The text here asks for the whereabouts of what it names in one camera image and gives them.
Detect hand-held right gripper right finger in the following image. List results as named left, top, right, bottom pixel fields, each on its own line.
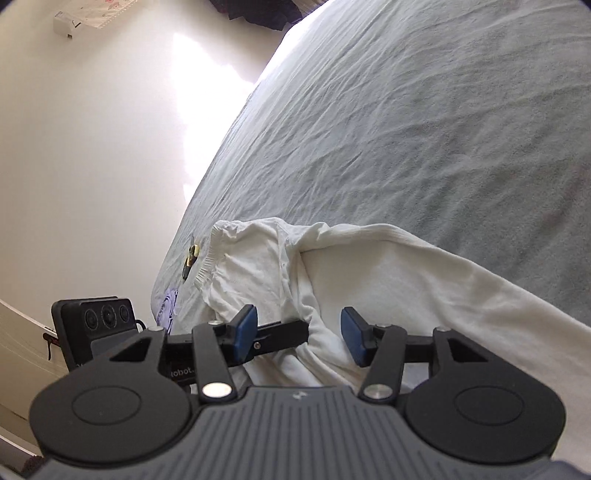
left=340, top=306, right=486, bottom=402

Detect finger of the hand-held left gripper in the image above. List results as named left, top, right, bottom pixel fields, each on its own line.
left=252, top=320, right=310, bottom=359

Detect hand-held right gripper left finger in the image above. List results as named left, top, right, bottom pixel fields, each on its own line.
left=108, top=304, right=258, bottom=403

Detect white pants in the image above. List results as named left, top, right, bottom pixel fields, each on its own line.
left=194, top=219, right=591, bottom=402

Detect lilac cloth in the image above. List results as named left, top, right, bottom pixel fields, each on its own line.
left=154, top=287, right=182, bottom=334

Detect small yellow black clip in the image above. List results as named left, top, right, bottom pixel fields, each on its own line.
left=182, top=234, right=202, bottom=281

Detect dark hanging jacket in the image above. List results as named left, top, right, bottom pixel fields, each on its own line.
left=205, top=0, right=305, bottom=31

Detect white wall fixture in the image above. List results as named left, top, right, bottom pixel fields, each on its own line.
left=52, top=0, right=140, bottom=41

